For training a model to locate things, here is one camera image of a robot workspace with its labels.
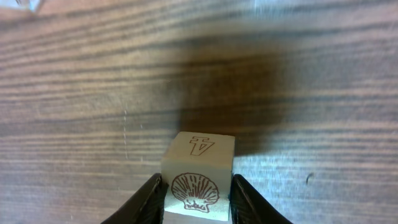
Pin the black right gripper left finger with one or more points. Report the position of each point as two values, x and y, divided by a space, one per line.
146 206

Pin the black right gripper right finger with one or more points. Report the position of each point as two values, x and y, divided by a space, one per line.
248 206

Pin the white shell number block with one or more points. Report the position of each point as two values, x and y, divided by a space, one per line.
198 167

